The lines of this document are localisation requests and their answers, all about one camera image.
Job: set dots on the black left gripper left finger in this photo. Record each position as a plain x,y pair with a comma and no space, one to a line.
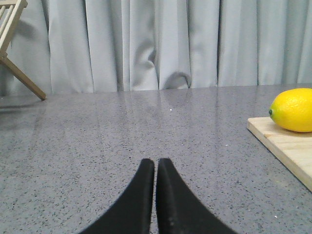
131,213

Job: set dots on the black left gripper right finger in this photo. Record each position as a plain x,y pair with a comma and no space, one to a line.
178,210

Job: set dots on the wooden cutting board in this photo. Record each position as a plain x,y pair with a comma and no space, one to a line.
293,149

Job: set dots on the yellow lemon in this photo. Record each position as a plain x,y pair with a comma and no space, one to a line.
292,110

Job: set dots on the grey curtain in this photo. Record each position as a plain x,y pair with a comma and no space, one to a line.
123,45

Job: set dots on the wooden folding rack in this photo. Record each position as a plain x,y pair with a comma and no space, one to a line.
24,51

